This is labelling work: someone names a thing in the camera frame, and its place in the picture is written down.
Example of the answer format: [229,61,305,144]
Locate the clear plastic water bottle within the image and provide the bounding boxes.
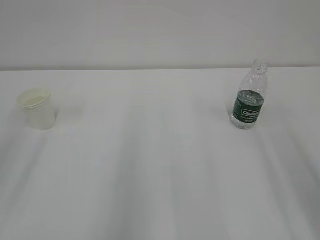
[230,59,269,130]

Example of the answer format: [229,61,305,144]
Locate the white paper cup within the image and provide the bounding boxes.
[17,88,56,131]

